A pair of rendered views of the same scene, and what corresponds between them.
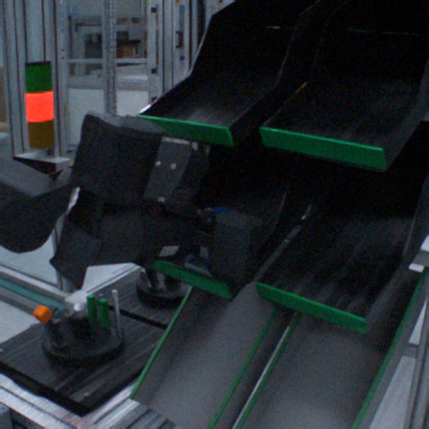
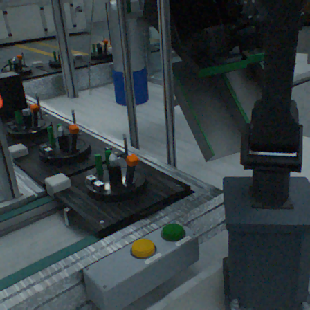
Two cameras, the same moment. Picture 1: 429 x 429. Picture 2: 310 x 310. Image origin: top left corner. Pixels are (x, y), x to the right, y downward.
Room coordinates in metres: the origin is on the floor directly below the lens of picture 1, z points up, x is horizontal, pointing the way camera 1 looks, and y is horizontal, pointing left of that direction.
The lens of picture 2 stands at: (0.41, 0.91, 1.41)
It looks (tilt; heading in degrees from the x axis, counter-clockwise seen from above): 25 degrees down; 291
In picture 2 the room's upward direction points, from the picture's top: 4 degrees counter-clockwise
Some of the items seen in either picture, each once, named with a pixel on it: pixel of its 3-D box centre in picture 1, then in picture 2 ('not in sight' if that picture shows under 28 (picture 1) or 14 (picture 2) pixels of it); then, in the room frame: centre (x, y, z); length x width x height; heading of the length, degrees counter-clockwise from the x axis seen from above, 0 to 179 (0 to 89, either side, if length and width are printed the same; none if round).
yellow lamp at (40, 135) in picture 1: (41, 132); not in sight; (0.98, 0.31, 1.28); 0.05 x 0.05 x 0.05
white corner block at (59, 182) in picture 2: (81, 306); (58, 186); (0.92, 0.24, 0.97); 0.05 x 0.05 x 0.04; 58
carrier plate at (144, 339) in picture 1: (83, 349); (117, 189); (0.78, 0.21, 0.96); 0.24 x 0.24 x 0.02; 58
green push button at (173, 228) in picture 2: not in sight; (173, 232); (0.61, 0.34, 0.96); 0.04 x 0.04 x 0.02
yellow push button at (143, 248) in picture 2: not in sight; (143, 249); (0.64, 0.40, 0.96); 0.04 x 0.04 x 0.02
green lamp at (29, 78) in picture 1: (38, 79); not in sight; (0.98, 0.31, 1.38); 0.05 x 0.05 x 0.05
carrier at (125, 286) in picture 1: (171, 269); (63, 139); (1.00, 0.08, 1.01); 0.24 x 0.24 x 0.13; 58
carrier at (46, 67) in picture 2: not in sight; (60, 57); (1.64, -0.94, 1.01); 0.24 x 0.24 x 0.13; 58
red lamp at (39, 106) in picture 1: (39, 105); not in sight; (0.98, 0.31, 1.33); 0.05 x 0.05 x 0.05
